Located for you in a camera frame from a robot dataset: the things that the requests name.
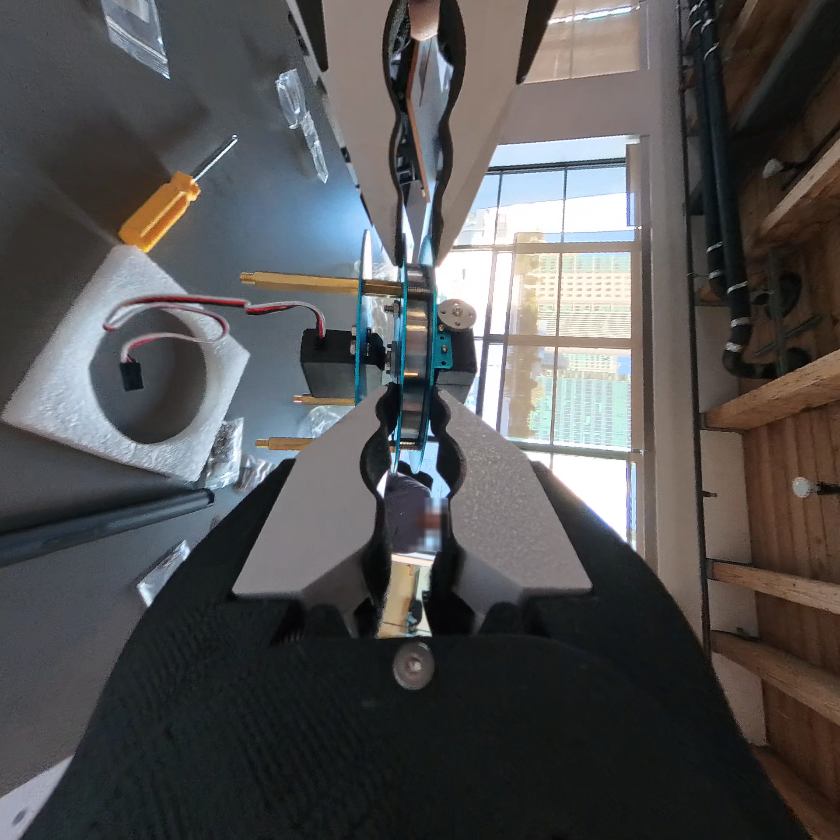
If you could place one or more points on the black tube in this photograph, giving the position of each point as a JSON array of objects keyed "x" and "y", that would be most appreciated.
[{"x": 98, "y": 523}]

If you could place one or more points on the dark desk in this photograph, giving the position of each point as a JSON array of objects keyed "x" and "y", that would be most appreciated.
[{"x": 65, "y": 131}]

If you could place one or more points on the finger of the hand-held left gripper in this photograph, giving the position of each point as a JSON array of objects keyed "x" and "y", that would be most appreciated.
[
  {"x": 358, "y": 98},
  {"x": 489, "y": 79}
]

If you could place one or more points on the large glass window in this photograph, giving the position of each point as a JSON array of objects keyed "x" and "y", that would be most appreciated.
[{"x": 590, "y": 295}]

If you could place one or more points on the small clear zip bag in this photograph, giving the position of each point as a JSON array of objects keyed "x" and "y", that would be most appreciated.
[{"x": 161, "y": 577}]

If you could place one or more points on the blue robot base assembly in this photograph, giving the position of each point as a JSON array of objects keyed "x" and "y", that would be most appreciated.
[{"x": 415, "y": 354}]

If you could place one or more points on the dark ceiling duct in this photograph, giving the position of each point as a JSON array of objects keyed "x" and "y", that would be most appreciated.
[{"x": 794, "y": 59}]

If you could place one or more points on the crumpled clear plastic bag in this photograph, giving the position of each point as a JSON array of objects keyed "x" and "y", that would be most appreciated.
[{"x": 303, "y": 118}]

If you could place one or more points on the pile of small screw bags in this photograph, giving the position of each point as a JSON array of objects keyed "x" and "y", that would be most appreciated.
[{"x": 226, "y": 447}]

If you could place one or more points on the wooden ceiling beam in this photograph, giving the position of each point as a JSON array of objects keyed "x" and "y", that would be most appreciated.
[
  {"x": 774, "y": 584},
  {"x": 807, "y": 197},
  {"x": 774, "y": 390},
  {"x": 774, "y": 669}
]

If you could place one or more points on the white foam block with hole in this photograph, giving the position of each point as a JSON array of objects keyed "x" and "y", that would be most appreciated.
[{"x": 52, "y": 394}]

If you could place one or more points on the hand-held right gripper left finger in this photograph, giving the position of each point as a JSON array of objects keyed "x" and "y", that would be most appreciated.
[{"x": 302, "y": 518}]

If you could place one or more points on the small white ceiling fixture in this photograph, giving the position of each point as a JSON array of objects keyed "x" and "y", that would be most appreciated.
[
  {"x": 802, "y": 487},
  {"x": 772, "y": 167}
]

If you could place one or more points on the person's left hand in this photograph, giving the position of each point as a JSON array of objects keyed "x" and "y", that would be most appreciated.
[{"x": 425, "y": 18}]

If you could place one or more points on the black insulated pipe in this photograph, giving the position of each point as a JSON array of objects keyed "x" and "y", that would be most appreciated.
[
  {"x": 732, "y": 229},
  {"x": 705, "y": 164}
]

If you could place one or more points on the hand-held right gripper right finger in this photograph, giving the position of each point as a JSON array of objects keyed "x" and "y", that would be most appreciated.
[{"x": 518, "y": 525}]

